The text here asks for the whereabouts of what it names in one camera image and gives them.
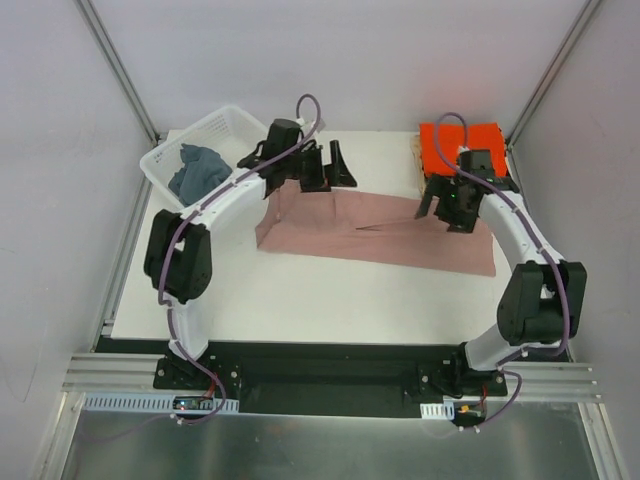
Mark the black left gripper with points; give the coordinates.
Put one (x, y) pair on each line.
(314, 167)

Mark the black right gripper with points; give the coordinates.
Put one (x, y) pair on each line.
(447, 198)

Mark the pink t shirt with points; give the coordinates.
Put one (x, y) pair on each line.
(369, 227)

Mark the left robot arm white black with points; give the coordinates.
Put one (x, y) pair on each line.
(178, 258)

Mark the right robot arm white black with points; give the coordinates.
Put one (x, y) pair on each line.
(539, 310)

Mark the beige folded t shirt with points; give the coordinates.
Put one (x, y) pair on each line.
(416, 150)

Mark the white plastic laundry basket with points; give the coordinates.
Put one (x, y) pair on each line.
(230, 131)

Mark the blue grey t shirt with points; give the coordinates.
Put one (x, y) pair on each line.
(202, 171)

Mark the right white cable duct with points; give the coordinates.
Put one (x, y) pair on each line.
(449, 409)

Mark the white cable duct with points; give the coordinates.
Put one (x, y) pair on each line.
(449, 409)
(158, 403)

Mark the right aluminium frame post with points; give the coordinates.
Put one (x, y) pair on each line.
(576, 31)

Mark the aluminium frame post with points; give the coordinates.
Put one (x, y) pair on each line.
(576, 31)
(100, 34)

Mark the left aluminium frame post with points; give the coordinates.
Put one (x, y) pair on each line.
(100, 34)

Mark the aluminium rail profile front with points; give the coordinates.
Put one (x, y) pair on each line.
(542, 381)

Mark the left white cable duct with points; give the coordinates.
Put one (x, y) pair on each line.
(158, 403)

